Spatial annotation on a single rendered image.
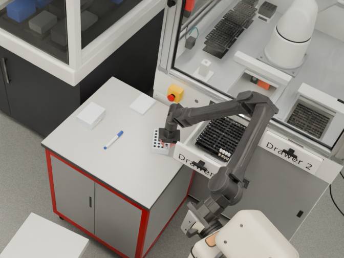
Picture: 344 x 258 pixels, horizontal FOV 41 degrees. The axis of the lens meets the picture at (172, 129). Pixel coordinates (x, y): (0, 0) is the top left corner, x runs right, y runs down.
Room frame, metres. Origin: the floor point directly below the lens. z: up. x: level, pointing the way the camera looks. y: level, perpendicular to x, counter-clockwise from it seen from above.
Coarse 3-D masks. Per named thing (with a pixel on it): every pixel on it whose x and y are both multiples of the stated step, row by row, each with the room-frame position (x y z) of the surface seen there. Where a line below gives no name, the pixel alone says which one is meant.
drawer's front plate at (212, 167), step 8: (176, 144) 1.32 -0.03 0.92; (176, 152) 1.32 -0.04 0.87; (184, 152) 1.30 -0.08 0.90; (192, 152) 1.29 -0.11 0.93; (184, 160) 1.30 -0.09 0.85; (192, 160) 1.29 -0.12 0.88; (208, 160) 1.26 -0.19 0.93; (192, 168) 1.28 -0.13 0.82; (208, 168) 1.25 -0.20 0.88; (216, 168) 1.24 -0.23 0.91; (208, 176) 1.25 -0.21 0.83
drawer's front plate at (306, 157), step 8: (264, 136) 1.50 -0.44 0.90; (272, 136) 1.49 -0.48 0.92; (264, 144) 1.49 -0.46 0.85; (272, 144) 1.48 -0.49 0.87; (280, 144) 1.47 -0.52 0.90; (288, 144) 1.45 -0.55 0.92; (272, 152) 1.47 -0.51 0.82; (280, 152) 1.46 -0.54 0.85; (296, 152) 1.43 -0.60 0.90; (304, 152) 1.42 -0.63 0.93; (288, 160) 1.44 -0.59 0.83; (304, 160) 1.42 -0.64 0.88; (312, 160) 1.40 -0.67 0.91; (320, 160) 1.39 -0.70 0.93; (304, 168) 1.41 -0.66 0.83; (312, 168) 1.40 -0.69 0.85
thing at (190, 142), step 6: (210, 120) 1.59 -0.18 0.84; (240, 120) 1.58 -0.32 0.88; (198, 126) 1.48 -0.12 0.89; (204, 126) 1.54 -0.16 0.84; (192, 132) 1.44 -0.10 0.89; (198, 132) 1.48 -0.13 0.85; (192, 138) 1.43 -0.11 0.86; (186, 144) 1.37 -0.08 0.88; (192, 144) 1.41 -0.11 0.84; (198, 150) 1.38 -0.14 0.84; (204, 150) 1.39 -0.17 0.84; (228, 162) 1.35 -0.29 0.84
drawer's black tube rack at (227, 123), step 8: (216, 120) 1.54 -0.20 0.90; (224, 120) 1.55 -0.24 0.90; (232, 120) 1.56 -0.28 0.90; (208, 128) 1.47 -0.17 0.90; (216, 128) 1.51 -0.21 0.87; (224, 128) 1.50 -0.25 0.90; (232, 128) 1.50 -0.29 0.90; (240, 128) 1.54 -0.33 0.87; (200, 136) 1.42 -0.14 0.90; (208, 136) 1.43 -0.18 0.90; (216, 136) 1.44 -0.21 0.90; (224, 136) 1.47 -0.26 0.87; (232, 136) 1.46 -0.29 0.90; (240, 136) 1.47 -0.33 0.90; (200, 144) 1.40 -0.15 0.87; (208, 144) 1.40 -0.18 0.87; (216, 144) 1.39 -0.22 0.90; (224, 144) 1.40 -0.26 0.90; (232, 144) 1.43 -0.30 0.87; (208, 152) 1.36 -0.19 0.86; (216, 152) 1.36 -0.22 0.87; (232, 152) 1.36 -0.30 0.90; (224, 160) 1.33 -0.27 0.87
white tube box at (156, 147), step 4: (156, 132) 1.47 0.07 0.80; (156, 136) 1.45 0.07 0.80; (156, 140) 1.43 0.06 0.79; (152, 144) 1.39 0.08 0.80; (156, 144) 1.40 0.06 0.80; (160, 144) 1.40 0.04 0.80; (164, 144) 1.41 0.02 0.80; (168, 144) 1.41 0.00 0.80; (152, 148) 1.37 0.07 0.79; (156, 148) 1.37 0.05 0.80; (160, 148) 1.38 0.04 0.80; (164, 148) 1.38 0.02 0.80; (168, 148) 1.39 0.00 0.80; (152, 152) 1.37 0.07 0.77; (156, 152) 1.37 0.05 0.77; (160, 152) 1.37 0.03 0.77; (164, 152) 1.38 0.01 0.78
